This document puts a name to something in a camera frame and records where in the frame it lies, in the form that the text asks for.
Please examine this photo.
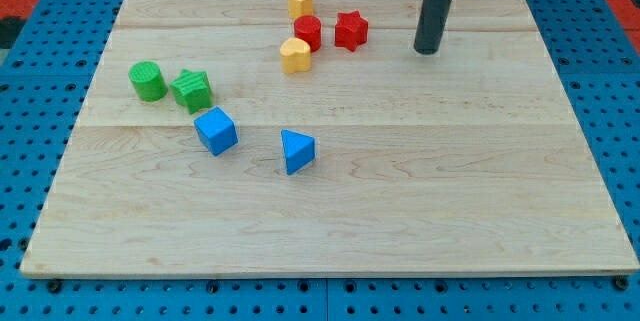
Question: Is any yellow hexagon block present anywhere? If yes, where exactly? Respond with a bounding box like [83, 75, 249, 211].
[287, 0, 314, 19]

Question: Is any green star block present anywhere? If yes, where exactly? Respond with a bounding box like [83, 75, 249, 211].
[170, 69, 213, 114]

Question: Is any light wooden board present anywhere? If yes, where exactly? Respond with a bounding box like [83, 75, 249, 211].
[20, 0, 639, 279]

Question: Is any red cylinder block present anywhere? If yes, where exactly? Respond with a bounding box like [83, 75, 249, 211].
[294, 15, 322, 52]

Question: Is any blue triangle block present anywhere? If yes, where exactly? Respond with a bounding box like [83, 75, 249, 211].
[281, 129, 316, 175]

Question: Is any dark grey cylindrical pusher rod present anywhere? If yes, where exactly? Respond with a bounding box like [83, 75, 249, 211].
[414, 0, 452, 55]

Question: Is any yellow heart block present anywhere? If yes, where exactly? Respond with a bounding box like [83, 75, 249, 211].
[280, 37, 312, 74]

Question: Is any blue cube block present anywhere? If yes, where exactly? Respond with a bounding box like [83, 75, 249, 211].
[194, 107, 238, 156]

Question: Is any green cylinder block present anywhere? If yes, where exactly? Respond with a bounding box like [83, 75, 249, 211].
[128, 61, 168, 102]

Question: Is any red star block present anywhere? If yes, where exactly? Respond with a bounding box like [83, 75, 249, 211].
[334, 10, 369, 52]

